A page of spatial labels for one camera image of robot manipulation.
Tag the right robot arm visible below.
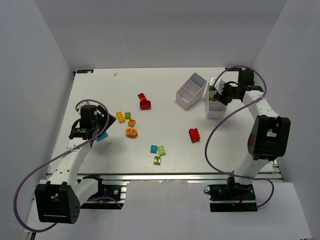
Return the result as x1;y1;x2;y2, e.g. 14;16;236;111
213;68;291;189

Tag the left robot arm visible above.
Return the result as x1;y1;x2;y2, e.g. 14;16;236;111
35;104;116;224

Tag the cyan long lego brick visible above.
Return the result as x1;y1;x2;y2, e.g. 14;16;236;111
96;131;109;142

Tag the yellow long lego brick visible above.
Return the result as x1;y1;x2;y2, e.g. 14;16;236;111
116;111;126;124

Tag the right blue table label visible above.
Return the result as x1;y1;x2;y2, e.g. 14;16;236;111
224;67;243;72

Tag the blue table label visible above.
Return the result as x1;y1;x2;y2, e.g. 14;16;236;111
224;67;243;72
76;69;94;74

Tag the upright white divided container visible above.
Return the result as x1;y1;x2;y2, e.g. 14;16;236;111
204;84;227;119

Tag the orange small lego brick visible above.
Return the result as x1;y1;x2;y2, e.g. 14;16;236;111
128;119;136;128

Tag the orange printed round lego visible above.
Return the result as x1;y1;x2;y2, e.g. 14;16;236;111
125;127;138;139

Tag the tilted white divided container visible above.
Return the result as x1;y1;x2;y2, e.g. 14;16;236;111
175;73;207;110

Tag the small red lego brick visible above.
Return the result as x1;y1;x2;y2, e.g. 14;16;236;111
137;93;147;101

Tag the left blue table label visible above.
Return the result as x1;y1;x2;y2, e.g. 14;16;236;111
76;69;94;74

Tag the red rounded lego piece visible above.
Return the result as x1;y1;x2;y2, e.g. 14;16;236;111
139;100;152;110

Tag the large red lego brick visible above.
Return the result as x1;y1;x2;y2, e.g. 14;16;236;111
188;128;201;143

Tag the cyan small lego brick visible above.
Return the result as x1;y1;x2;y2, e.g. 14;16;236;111
150;144;158;154

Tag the pale green lego brick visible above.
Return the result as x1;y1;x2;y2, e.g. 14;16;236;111
157;145;166;157

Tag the pale green printed lego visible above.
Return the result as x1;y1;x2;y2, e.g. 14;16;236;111
153;156;162;166

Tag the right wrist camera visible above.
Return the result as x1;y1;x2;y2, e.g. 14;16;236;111
208;77;226;95

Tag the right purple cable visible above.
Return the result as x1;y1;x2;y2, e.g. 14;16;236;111
204;65;275;209

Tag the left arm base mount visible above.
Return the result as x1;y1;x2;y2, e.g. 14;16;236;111
77;174;124;210

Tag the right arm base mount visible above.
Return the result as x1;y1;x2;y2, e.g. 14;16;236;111
203;177;258;213

